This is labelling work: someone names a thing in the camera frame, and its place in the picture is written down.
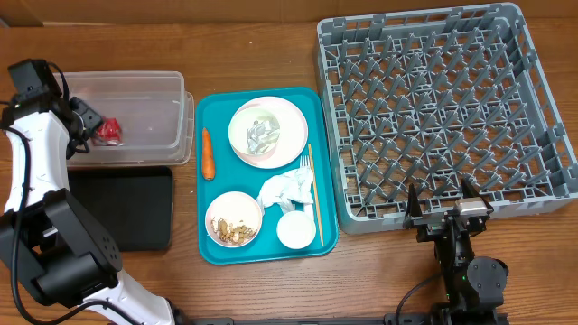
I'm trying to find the red wrapper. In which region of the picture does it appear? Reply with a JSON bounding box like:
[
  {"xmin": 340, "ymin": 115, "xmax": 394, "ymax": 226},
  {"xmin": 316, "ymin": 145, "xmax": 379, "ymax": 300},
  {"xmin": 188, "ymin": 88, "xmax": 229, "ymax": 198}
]
[{"xmin": 92, "ymin": 118, "xmax": 123, "ymax": 146}]

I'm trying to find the white napkin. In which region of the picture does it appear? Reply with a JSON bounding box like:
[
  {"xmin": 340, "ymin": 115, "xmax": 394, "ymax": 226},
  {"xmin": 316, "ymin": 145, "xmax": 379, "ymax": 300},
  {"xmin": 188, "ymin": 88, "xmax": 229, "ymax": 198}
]
[{"xmin": 256, "ymin": 167, "xmax": 313, "ymax": 213}]

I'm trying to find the orange carrot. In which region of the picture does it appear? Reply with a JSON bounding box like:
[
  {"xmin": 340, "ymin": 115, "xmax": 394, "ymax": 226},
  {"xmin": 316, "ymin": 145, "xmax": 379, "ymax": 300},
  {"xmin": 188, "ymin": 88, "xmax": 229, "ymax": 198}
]
[{"xmin": 201, "ymin": 128, "xmax": 216, "ymax": 181}]

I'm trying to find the foil wrapper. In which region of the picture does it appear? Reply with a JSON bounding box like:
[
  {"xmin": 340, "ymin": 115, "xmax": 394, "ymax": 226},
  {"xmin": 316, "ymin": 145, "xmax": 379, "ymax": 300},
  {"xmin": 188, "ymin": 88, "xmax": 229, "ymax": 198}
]
[{"xmin": 247, "ymin": 118, "xmax": 280, "ymax": 155}]

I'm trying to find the pink bowl with food scraps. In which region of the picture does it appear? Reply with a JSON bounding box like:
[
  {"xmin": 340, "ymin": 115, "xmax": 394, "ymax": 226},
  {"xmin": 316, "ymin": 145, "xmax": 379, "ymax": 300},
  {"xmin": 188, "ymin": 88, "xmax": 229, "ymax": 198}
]
[{"xmin": 204, "ymin": 191, "xmax": 264, "ymax": 248}]

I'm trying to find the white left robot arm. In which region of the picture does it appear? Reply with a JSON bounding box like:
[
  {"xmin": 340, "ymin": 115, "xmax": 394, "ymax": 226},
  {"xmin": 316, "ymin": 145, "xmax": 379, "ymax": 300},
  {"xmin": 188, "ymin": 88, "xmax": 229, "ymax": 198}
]
[{"xmin": 1, "ymin": 86, "xmax": 187, "ymax": 324}]

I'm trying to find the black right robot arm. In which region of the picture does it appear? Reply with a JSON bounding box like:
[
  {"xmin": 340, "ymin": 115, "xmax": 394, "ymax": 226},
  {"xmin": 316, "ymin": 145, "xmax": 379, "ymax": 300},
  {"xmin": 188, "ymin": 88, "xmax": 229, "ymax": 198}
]
[{"xmin": 393, "ymin": 179, "xmax": 508, "ymax": 325}]

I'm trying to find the clear plastic waste bin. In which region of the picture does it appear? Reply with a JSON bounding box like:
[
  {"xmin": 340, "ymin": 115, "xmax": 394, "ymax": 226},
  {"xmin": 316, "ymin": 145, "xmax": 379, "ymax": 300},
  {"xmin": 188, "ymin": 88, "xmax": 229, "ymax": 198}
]
[{"xmin": 55, "ymin": 70, "xmax": 194, "ymax": 167}]

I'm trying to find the grey dishwasher rack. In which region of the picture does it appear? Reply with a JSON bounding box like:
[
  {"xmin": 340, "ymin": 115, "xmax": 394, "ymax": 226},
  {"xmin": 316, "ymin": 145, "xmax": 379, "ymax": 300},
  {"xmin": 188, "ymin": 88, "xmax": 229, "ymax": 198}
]
[{"xmin": 317, "ymin": 3, "xmax": 577, "ymax": 234}]

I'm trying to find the black tray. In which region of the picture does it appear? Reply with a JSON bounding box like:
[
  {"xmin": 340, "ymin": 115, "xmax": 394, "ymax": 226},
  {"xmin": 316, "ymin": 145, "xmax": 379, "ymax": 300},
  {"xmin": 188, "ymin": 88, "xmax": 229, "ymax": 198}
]
[{"xmin": 69, "ymin": 166, "xmax": 174, "ymax": 252}]

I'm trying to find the white plastic fork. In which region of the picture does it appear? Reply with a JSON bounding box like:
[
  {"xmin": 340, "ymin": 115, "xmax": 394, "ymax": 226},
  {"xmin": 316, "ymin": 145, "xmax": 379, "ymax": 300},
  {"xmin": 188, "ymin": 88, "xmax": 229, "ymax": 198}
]
[{"xmin": 300, "ymin": 155, "xmax": 314, "ymax": 221}]

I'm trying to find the small white cup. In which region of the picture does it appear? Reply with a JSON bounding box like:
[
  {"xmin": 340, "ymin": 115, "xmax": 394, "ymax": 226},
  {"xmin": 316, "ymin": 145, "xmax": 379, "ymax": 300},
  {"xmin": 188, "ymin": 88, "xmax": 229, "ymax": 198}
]
[{"xmin": 276, "ymin": 211, "xmax": 316, "ymax": 250}]

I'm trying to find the wooden chopstick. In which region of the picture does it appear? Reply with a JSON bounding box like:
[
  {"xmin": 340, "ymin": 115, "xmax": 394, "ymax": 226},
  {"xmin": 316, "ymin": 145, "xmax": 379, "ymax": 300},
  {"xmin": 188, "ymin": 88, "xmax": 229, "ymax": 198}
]
[{"xmin": 308, "ymin": 144, "xmax": 324, "ymax": 246}]

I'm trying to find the large pink plate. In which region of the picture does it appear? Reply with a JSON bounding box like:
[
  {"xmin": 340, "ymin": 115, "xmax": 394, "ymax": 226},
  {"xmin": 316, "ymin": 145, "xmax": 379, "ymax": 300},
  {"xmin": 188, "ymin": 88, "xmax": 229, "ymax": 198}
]
[{"xmin": 230, "ymin": 97, "xmax": 309, "ymax": 169}]

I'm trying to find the teal serving tray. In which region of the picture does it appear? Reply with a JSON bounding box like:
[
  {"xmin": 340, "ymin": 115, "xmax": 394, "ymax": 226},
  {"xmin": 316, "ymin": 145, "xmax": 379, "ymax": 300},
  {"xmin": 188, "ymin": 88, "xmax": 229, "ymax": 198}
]
[{"xmin": 195, "ymin": 87, "xmax": 339, "ymax": 265}]

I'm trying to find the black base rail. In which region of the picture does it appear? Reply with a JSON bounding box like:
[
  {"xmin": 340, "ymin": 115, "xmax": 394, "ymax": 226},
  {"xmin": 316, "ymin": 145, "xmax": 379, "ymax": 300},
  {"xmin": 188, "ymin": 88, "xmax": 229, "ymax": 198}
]
[{"xmin": 187, "ymin": 313, "xmax": 443, "ymax": 325}]

